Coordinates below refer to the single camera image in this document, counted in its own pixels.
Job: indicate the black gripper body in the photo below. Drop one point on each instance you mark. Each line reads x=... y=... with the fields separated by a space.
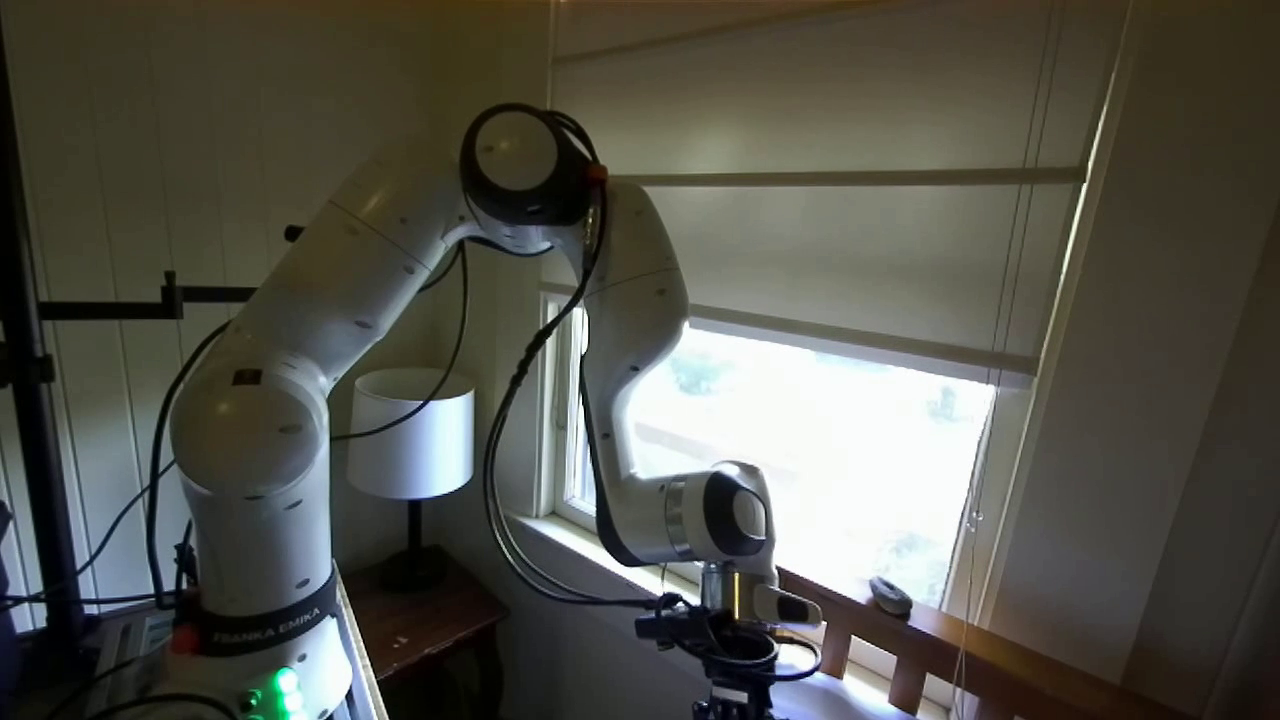
x=735 y=674

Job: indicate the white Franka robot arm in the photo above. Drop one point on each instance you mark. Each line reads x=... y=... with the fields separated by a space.
x=283 y=400

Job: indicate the small dark grey object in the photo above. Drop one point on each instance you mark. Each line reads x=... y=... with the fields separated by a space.
x=889 y=599

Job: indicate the white framed window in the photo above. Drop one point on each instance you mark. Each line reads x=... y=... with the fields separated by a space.
x=824 y=454

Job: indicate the brown wooden side table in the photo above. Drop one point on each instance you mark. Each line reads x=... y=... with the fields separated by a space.
x=427 y=621

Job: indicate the black lamp stand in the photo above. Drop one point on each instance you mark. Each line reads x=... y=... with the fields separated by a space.
x=418 y=547

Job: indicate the white lamp shade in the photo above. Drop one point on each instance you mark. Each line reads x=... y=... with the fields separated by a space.
x=414 y=432

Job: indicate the beige roman window shade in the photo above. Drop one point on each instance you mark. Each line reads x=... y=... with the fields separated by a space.
x=852 y=174

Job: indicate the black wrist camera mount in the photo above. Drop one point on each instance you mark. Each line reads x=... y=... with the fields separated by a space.
x=674 y=625

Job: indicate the wooden bunk bed frame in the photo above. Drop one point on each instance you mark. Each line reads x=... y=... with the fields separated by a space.
x=961 y=653

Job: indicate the black camera stand pole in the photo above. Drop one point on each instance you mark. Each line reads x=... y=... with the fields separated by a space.
x=33 y=400

